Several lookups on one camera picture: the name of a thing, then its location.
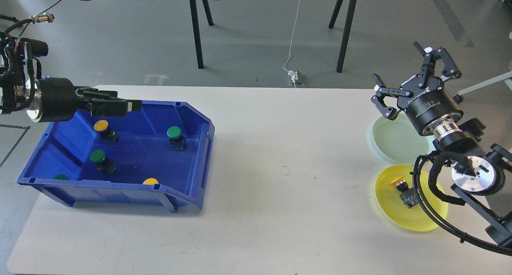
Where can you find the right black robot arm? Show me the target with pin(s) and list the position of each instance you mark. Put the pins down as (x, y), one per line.
(461, 169)

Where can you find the yellow button front edge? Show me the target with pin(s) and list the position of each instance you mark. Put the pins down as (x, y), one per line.
(150, 181)

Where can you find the black tripod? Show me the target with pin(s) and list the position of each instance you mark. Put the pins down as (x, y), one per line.
(346, 30)
(196, 28)

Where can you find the green button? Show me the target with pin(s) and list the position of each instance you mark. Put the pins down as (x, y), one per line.
(103, 163)
(176, 138)

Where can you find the yellow button back left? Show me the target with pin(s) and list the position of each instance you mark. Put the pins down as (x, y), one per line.
(106, 133)

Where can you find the yellow push button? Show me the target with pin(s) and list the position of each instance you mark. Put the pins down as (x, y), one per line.
(408, 195)

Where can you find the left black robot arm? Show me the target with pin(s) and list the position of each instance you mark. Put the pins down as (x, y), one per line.
(20, 66)

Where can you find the yellow plate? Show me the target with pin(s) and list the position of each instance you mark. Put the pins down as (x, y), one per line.
(389, 201)

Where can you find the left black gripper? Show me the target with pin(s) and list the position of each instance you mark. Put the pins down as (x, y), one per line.
(57, 99)

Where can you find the green button front corner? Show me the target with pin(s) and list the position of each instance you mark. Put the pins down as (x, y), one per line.
(61, 177)

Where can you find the light green plate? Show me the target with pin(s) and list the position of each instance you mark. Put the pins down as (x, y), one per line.
(398, 140)

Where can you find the blue plastic bin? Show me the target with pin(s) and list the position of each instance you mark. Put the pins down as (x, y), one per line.
(142, 151)

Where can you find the black tripod left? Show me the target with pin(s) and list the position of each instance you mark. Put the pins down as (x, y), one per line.
(196, 28)

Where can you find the white office chair base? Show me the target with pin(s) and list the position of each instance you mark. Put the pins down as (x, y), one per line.
(503, 78)

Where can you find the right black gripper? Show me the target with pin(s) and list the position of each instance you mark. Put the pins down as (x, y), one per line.
(430, 103)

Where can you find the black tripod right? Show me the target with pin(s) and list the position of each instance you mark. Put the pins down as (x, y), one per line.
(346, 30)

